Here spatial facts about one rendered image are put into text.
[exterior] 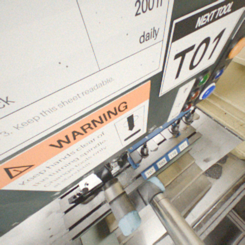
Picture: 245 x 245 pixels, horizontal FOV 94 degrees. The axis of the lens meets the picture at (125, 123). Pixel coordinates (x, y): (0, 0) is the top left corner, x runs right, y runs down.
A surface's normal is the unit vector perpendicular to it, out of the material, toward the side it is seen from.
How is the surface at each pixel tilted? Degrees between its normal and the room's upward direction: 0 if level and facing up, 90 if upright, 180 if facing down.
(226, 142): 24
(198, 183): 8
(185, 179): 7
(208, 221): 0
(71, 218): 0
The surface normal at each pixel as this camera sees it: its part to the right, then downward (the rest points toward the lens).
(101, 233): -0.11, -0.52
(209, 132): -0.44, -0.26
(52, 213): 0.24, -0.69
